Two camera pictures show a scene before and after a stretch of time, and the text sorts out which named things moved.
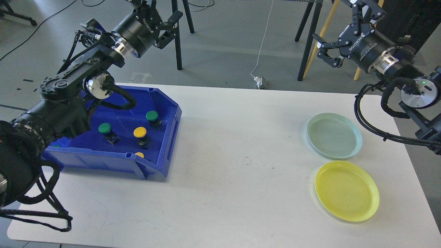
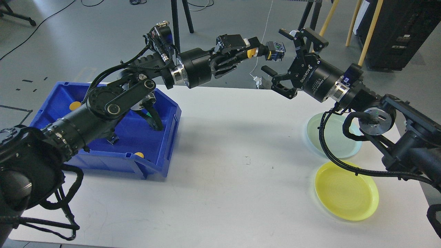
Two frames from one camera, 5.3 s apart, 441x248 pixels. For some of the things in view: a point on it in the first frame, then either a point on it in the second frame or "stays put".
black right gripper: x=363 y=49 -> x=313 y=75
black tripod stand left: x=174 y=8 stays put
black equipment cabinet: x=410 y=23 stays put
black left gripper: x=139 y=30 -> x=193 y=67
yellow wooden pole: x=313 y=55 stays put
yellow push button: x=144 y=141 -> x=275 y=51
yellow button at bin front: x=140 y=154 stays put
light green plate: x=334 y=135 stays put
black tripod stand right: x=316 y=11 stays put
